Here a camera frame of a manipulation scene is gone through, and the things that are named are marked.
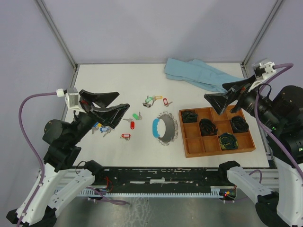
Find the green yellow tag key bunch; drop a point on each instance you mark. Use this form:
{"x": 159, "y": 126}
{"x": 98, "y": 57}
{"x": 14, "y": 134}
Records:
{"x": 150, "y": 100}

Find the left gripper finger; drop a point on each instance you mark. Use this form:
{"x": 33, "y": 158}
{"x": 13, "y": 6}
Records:
{"x": 110, "y": 116}
{"x": 102, "y": 100}

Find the red tag key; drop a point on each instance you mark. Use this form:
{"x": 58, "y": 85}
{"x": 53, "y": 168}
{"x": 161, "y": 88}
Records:
{"x": 166, "y": 102}
{"x": 126, "y": 136}
{"x": 132, "y": 123}

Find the rolled dark tie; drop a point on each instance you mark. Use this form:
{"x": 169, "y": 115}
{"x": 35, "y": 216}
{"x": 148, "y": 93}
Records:
{"x": 189, "y": 116}

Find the rolled black tie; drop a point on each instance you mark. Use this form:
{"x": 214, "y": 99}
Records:
{"x": 239, "y": 124}

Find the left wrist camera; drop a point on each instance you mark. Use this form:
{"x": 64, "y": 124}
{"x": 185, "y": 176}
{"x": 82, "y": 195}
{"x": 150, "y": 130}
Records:
{"x": 72, "y": 98}

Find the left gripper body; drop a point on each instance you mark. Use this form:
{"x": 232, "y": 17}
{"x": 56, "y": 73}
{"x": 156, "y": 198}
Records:
{"x": 89, "y": 117}

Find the wooden compartment tray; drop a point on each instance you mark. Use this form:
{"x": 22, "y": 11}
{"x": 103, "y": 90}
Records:
{"x": 196, "y": 145}

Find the coloured tag key bunch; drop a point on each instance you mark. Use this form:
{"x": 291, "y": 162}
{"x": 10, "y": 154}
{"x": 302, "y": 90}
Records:
{"x": 104, "y": 130}

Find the rolled orange-dotted tie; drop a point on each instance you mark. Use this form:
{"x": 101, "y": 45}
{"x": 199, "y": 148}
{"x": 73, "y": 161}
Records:
{"x": 207, "y": 127}

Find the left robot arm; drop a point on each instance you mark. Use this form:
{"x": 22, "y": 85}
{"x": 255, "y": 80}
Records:
{"x": 43, "y": 205}

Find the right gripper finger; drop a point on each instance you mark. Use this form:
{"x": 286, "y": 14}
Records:
{"x": 238, "y": 85}
{"x": 220, "y": 101}

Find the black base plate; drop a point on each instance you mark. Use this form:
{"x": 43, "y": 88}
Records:
{"x": 161, "y": 179}

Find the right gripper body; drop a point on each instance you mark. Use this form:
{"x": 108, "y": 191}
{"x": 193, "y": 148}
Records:
{"x": 246, "y": 100}

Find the grey cable duct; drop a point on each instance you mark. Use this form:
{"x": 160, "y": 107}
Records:
{"x": 151, "y": 193}

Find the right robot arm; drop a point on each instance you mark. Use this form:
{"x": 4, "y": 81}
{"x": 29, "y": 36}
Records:
{"x": 282, "y": 120}

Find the light blue cloth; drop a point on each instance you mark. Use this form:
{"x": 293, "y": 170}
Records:
{"x": 199, "y": 74}

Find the rolled blue-yellow tie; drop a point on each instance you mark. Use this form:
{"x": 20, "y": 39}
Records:
{"x": 228, "y": 141}

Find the large keyring holder blue handle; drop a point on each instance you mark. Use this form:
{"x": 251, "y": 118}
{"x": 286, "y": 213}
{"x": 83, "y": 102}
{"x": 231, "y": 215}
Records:
{"x": 165, "y": 128}

